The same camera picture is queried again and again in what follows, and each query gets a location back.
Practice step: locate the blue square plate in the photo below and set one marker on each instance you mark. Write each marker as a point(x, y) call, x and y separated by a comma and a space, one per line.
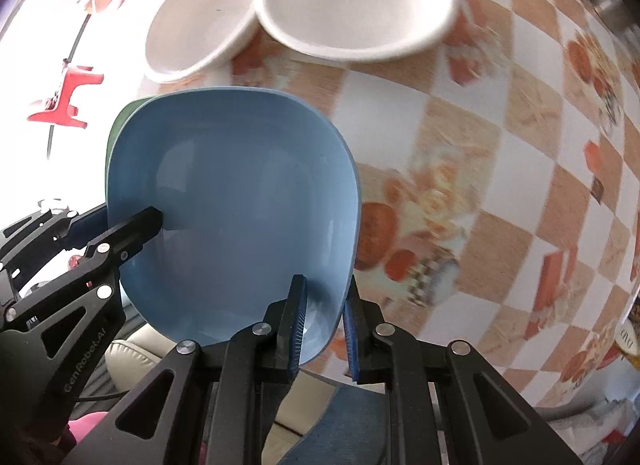
point(255, 186)

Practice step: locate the white bowl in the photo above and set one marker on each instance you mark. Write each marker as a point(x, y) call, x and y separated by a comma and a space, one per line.
point(186, 36)
point(357, 30)

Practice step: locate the checkered patterned tablecloth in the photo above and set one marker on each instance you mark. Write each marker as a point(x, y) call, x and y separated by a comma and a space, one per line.
point(499, 184)

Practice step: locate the red plastic stool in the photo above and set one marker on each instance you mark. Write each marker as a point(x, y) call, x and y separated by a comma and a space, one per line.
point(58, 110)

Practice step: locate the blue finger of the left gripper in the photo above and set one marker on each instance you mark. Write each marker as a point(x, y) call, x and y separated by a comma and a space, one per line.
point(114, 247)

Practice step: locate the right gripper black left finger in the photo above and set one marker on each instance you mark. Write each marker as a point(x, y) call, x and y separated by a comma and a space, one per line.
point(204, 404)

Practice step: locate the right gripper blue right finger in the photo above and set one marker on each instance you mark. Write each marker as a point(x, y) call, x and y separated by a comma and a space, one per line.
point(445, 404)

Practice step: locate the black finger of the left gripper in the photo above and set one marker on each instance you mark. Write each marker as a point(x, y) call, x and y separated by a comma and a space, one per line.
point(29, 244)

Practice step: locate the beige cushion seat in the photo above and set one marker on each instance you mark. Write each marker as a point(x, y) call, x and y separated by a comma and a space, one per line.
point(129, 359)

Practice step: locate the person's jeans legs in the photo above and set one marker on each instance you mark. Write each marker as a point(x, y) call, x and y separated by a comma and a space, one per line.
point(352, 430)

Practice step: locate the green square plate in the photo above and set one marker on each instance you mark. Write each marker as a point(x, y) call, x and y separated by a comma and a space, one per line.
point(119, 122)

